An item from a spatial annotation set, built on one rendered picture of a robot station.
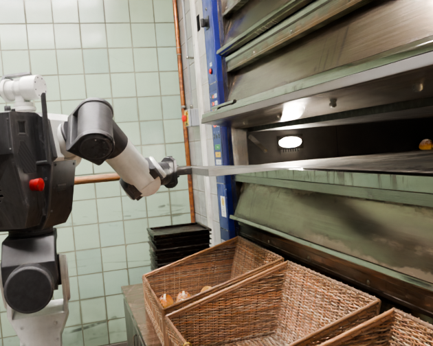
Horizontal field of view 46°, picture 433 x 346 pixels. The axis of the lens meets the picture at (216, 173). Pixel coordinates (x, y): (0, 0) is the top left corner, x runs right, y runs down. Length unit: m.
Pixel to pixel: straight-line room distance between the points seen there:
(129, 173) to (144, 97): 1.86
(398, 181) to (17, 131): 0.93
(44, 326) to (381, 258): 0.92
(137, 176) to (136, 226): 1.83
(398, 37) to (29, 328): 1.20
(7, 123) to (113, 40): 2.09
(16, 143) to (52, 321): 0.51
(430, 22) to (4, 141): 0.99
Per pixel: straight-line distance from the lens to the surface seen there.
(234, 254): 2.45
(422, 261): 1.28
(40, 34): 3.32
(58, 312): 1.53
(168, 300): 2.32
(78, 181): 2.01
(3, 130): 1.30
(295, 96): 1.45
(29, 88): 1.48
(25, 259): 1.37
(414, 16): 1.27
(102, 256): 3.30
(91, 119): 1.34
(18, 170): 1.30
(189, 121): 2.97
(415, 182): 1.27
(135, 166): 1.45
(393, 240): 1.38
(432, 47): 0.99
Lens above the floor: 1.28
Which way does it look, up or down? 3 degrees down
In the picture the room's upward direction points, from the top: 5 degrees counter-clockwise
